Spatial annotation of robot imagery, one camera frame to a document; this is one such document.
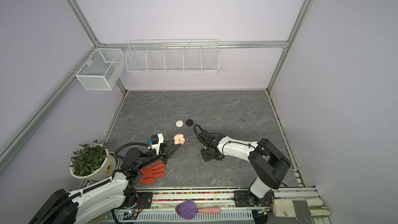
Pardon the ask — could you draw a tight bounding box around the white vented rail base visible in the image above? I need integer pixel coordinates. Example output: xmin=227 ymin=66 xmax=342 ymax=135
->
xmin=111 ymin=209 xmax=254 ymax=223

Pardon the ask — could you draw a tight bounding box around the white earbud charging case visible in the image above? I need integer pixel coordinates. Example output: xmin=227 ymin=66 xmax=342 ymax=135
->
xmin=176 ymin=120 xmax=184 ymax=128

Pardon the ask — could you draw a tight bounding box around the white mesh box basket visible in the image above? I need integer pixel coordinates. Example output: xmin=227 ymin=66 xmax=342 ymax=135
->
xmin=76 ymin=48 xmax=126 ymax=91

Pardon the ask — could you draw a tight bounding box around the purple pink brush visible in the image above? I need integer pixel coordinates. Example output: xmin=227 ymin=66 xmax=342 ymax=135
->
xmin=175 ymin=201 xmax=221 ymax=220

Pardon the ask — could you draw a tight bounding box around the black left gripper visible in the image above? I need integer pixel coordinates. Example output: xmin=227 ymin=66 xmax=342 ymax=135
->
xmin=136 ymin=140 xmax=181 ymax=171

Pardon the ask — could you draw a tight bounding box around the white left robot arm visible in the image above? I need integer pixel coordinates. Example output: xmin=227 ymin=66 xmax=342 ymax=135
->
xmin=30 ymin=141 xmax=181 ymax=224

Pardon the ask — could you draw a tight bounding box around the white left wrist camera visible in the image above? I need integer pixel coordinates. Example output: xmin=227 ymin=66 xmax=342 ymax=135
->
xmin=147 ymin=133 xmax=164 ymax=156

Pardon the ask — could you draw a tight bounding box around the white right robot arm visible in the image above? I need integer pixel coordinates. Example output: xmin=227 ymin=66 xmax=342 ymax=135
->
xmin=193 ymin=124 xmax=291 ymax=208

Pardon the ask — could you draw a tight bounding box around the red rubber glove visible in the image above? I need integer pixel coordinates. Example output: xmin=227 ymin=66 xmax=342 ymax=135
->
xmin=138 ymin=160 xmax=166 ymax=185

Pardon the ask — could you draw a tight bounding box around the white wire wall shelf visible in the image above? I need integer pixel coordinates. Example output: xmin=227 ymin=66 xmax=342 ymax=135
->
xmin=125 ymin=39 xmax=220 ymax=73

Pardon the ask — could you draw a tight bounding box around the pink round charging case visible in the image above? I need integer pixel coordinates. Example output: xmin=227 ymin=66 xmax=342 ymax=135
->
xmin=174 ymin=134 xmax=186 ymax=145

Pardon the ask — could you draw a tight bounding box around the potted green plant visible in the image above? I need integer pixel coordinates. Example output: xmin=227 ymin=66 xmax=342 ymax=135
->
xmin=69 ymin=140 xmax=118 ymax=182

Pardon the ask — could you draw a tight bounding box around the black round charging case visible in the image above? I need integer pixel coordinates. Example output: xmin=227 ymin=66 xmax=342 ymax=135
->
xmin=186 ymin=119 xmax=193 ymax=126

